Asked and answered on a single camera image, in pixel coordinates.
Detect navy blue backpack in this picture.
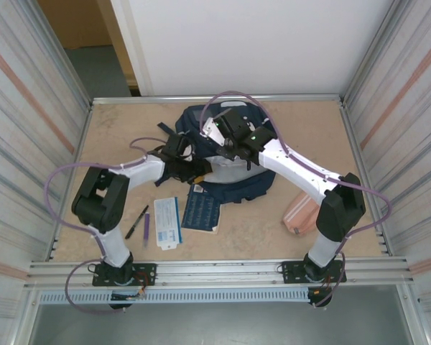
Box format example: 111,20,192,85
154,101,277,208

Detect dark blue notebook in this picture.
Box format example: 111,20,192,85
181,183,222,234

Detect white blue card package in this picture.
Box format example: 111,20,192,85
153,196,185,249

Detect purple pen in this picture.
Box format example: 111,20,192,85
142,212,152,249

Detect black pen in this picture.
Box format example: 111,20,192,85
124,205,150,240

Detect pink striped pencil case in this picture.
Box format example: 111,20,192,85
281,192,323,236

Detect brown wooden door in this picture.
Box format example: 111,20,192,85
37,0,139,96

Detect aluminium table edge rail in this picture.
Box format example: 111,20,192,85
89,93,346,106

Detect long aluminium mounting rail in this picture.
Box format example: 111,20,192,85
23,255,416,288

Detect aluminium table side rail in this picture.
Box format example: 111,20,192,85
50,102,94,262
339,102,393,256

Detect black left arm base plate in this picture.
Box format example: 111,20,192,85
92,262,157,288

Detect grey slotted cable duct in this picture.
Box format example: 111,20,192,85
38,289,312,305

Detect red black base wires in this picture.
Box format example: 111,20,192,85
308,275,335,299
111,271,155,301

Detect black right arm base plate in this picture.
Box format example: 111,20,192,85
279,259,347,285

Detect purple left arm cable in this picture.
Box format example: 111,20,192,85
44,137,166,316

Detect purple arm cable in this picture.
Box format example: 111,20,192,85
44,137,166,316
200,90,393,309

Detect white door frame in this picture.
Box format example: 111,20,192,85
109,0,154,96

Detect aluminium frame post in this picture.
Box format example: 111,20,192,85
344,0,403,101

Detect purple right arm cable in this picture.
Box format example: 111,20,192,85
200,90,393,309

